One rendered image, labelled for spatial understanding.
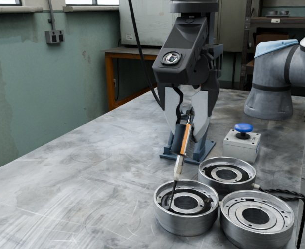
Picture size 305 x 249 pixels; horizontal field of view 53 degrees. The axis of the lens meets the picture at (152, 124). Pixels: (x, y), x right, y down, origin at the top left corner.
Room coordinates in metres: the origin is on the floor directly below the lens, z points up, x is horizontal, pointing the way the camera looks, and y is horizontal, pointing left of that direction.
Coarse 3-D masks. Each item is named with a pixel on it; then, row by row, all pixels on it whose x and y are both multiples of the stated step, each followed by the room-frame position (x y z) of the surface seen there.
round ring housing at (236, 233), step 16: (240, 192) 0.43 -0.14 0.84; (256, 192) 0.43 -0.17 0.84; (224, 208) 0.40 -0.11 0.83; (240, 208) 0.40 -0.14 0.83; (256, 208) 0.40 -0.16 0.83; (288, 208) 0.38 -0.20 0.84; (224, 224) 0.37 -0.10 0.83; (256, 224) 0.36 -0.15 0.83; (272, 224) 0.36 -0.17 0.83; (288, 224) 0.36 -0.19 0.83; (240, 240) 0.34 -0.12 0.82; (256, 240) 0.33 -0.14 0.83; (272, 240) 0.33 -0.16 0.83; (288, 240) 0.34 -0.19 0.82
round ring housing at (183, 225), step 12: (180, 180) 0.47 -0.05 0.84; (192, 180) 0.47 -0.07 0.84; (156, 192) 0.43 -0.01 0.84; (216, 192) 0.43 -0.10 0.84; (156, 204) 0.40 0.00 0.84; (180, 204) 0.44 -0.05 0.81; (192, 204) 0.43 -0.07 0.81; (216, 204) 0.40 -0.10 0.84; (156, 216) 0.40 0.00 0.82; (168, 216) 0.38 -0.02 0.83; (180, 216) 0.37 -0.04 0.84; (192, 216) 0.37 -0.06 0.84; (204, 216) 0.37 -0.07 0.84; (216, 216) 0.39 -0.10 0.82; (168, 228) 0.38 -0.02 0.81; (180, 228) 0.37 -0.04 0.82; (192, 228) 0.37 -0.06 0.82; (204, 228) 0.37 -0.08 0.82
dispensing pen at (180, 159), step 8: (192, 112) 0.47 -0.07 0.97; (176, 128) 0.45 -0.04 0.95; (184, 128) 0.45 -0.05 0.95; (176, 136) 0.44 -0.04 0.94; (176, 144) 0.43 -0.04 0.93; (176, 152) 0.43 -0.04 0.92; (176, 160) 0.43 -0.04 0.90; (176, 168) 0.43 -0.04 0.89; (176, 176) 0.42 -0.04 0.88; (176, 184) 0.42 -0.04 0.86
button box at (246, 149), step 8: (232, 136) 0.65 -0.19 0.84; (240, 136) 0.64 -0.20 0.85; (248, 136) 0.64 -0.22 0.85; (256, 136) 0.65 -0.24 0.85; (224, 144) 0.63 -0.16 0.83; (232, 144) 0.62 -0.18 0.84; (240, 144) 0.61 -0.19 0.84; (248, 144) 0.61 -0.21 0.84; (256, 144) 0.60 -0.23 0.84; (224, 152) 0.63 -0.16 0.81; (232, 152) 0.62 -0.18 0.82; (240, 152) 0.61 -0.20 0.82; (248, 152) 0.60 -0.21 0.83; (256, 152) 0.62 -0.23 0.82; (248, 160) 0.60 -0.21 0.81
